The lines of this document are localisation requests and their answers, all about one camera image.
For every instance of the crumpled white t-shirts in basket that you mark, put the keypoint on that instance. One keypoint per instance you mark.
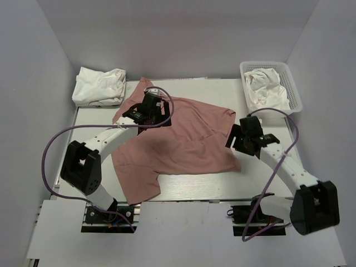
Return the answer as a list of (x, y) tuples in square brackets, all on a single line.
[(265, 90)]

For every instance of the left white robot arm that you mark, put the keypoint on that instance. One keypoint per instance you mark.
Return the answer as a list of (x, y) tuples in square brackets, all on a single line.
[(82, 163)]

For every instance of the pink t-shirt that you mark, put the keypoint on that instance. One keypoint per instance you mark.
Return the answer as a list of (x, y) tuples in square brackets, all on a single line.
[(194, 144)]

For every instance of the white plastic basket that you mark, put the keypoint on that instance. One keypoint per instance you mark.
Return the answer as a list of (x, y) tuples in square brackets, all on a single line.
[(286, 80)]

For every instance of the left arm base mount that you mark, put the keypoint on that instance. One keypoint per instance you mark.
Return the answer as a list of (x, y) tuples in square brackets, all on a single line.
[(98, 222)]

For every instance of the folded white t-shirt stack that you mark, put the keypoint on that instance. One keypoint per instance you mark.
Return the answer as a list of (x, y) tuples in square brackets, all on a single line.
[(96, 88)]

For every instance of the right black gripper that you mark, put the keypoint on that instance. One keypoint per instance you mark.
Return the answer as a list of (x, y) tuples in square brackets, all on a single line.
[(235, 132)]

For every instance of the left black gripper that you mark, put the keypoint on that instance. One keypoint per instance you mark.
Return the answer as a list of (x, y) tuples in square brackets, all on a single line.
[(167, 113)]

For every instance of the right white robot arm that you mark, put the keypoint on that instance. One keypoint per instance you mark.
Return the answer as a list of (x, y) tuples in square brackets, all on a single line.
[(313, 205)]

